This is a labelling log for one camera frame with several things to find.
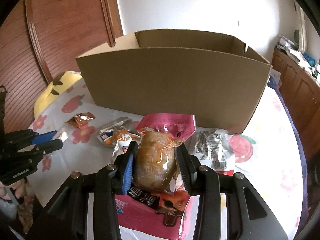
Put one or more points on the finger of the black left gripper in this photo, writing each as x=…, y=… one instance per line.
x=49, y=147

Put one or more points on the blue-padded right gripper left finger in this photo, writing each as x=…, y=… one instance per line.
x=116, y=178

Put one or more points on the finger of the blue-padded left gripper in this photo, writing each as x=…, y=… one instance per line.
x=43, y=138

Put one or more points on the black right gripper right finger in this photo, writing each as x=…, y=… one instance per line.
x=197, y=179

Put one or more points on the pink braised meat packet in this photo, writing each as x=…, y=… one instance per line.
x=157, y=202

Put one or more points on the person's left hand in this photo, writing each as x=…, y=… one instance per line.
x=19, y=188

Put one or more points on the white orange small snack packet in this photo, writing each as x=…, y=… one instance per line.
x=118, y=135

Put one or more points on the silver foil snack packet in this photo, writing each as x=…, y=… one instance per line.
x=211, y=146

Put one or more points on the small copper candy wrapper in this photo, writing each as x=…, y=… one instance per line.
x=81, y=120

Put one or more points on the yellow plush toy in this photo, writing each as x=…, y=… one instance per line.
x=61, y=83

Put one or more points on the strawberry print white tablecloth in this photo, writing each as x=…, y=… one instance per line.
x=269, y=153

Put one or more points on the brown cardboard box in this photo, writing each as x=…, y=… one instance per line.
x=213, y=76

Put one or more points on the wooden louvered wardrobe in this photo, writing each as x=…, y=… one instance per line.
x=41, y=39

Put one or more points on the wooden sideboard cabinet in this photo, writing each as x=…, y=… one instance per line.
x=301, y=96

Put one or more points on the stack of papers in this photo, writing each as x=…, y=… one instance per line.
x=289, y=48

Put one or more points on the patterned window curtain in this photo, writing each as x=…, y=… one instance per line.
x=303, y=41

